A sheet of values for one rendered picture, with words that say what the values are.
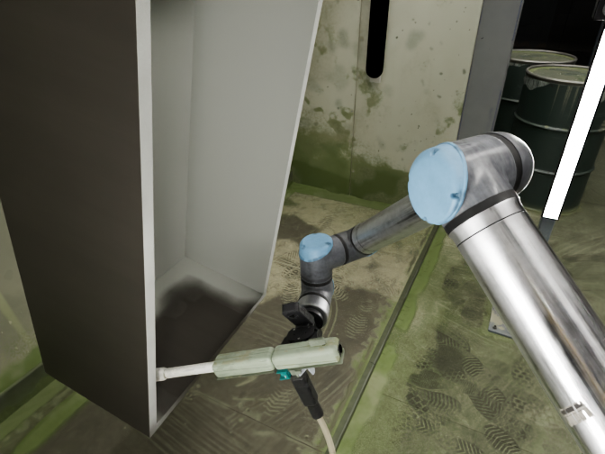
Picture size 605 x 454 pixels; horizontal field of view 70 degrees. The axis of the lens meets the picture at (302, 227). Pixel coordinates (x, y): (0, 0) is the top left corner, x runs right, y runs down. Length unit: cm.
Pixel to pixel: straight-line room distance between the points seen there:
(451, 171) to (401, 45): 211
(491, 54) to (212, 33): 172
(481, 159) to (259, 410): 133
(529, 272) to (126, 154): 59
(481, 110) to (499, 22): 45
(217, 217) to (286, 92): 52
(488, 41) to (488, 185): 200
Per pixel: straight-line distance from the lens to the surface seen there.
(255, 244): 145
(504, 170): 72
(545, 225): 201
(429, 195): 68
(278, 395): 180
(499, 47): 264
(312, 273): 117
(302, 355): 96
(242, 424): 173
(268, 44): 119
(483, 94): 268
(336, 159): 304
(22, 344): 198
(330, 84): 291
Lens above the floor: 146
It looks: 31 degrees down
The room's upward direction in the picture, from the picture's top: straight up
